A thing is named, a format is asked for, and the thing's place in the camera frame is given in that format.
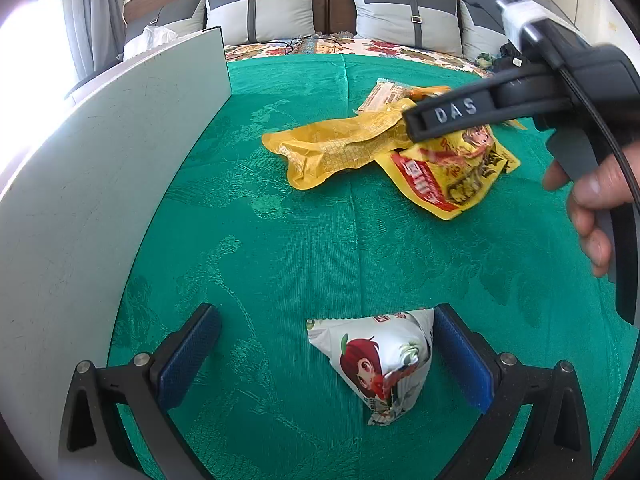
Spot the yellow red chicken feet bag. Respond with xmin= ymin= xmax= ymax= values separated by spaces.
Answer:
xmin=375 ymin=125 xmax=521 ymax=220

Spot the beige cracker packet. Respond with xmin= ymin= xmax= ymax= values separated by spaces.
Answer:
xmin=356 ymin=78 xmax=411 ymax=114

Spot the white cartoon girl packet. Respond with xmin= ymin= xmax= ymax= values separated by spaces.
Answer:
xmin=306 ymin=308 xmax=435 ymax=426

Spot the long yellow snack pouch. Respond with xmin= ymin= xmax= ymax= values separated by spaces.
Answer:
xmin=262 ymin=98 xmax=416 ymax=191

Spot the yellow grey peanut bag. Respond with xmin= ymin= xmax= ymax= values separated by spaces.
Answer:
xmin=503 ymin=119 xmax=526 ymax=130

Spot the orange sausage stick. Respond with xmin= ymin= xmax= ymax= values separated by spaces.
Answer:
xmin=408 ymin=86 xmax=451 ymax=102

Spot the person's right hand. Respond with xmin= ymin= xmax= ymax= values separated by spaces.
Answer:
xmin=566 ymin=155 xmax=634 ymax=278

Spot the far right grey pillow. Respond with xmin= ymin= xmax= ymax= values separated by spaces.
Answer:
xmin=459 ymin=0 xmax=508 ymax=62

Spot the grey pillow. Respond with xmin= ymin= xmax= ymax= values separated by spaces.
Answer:
xmin=206 ymin=0 xmax=316 ymax=46
xmin=125 ymin=0 xmax=206 ymax=42
xmin=354 ymin=0 xmax=462 ymax=56
xmin=459 ymin=0 xmax=508 ymax=62

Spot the green patterned tablecloth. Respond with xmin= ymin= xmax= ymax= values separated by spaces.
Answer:
xmin=108 ymin=54 xmax=637 ymax=479

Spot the white cardboard box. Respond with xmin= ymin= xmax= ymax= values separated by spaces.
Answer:
xmin=1 ymin=28 xmax=231 ymax=479

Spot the floral sofa cover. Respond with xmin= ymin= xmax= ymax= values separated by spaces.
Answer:
xmin=224 ymin=32 xmax=490 ymax=78

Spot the white plastic bag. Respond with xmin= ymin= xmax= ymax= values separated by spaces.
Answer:
xmin=124 ymin=25 xmax=178 ymax=61

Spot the far left grey pillow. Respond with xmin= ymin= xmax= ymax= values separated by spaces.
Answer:
xmin=125 ymin=0 xmax=206 ymax=42

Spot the grey curtain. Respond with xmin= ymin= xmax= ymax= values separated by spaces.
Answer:
xmin=62 ymin=0 xmax=126 ymax=80

